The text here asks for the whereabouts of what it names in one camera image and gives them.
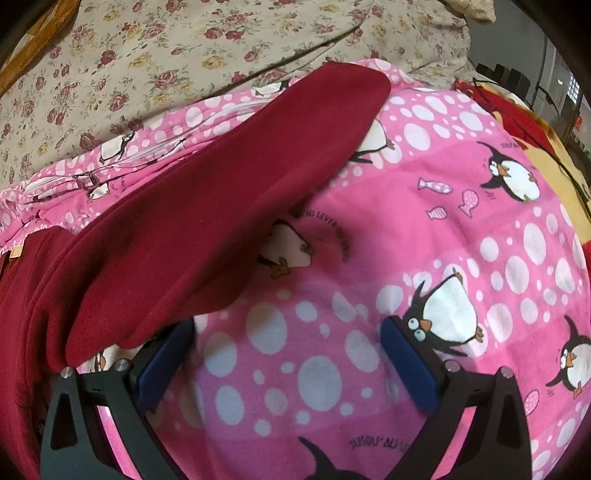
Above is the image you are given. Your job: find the cream floral bed quilt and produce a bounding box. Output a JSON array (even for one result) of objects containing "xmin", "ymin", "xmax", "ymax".
[{"xmin": 0, "ymin": 0, "xmax": 476, "ymax": 185}]

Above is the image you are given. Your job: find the dark red sweater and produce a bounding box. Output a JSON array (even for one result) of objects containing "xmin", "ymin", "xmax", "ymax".
[{"xmin": 0, "ymin": 61, "xmax": 392, "ymax": 480}]

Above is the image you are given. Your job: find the red and yellow blanket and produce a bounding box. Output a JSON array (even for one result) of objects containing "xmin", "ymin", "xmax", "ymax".
[{"xmin": 452, "ymin": 76, "xmax": 591, "ymax": 259}]

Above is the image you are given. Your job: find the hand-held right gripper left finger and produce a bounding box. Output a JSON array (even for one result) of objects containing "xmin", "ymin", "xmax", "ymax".
[{"xmin": 39, "ymin": 318, "xmax": 197, "ymax": 480}]

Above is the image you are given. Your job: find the dark background furniture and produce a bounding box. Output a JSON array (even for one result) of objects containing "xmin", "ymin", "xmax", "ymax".
[{"xmin": 475, "ymin": 41, "xmax": 591, "ymax": 162}]

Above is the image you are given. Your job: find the pink penguin print blanket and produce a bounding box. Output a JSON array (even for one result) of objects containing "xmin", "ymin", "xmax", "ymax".
[{"xmin": 0, "ymin": 58, "xmax": 591, "ymax": 480}]

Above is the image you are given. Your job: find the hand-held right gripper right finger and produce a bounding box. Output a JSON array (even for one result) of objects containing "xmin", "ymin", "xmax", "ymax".
[{"xmin": 379, "ymin": 315, "xmax": 534, "ymax": 480}]

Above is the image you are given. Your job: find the orange patterned cushion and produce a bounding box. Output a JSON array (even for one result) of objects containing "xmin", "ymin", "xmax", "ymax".
[{"xmin": 0, "ymin": 0, "xmax": 81, "ymax": 93}]

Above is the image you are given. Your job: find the cream floral pillow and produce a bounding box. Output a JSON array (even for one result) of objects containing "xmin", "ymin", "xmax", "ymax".
[{"xmin": 443, "ymin": 0, "xmax": 497, "ymax": 21}]

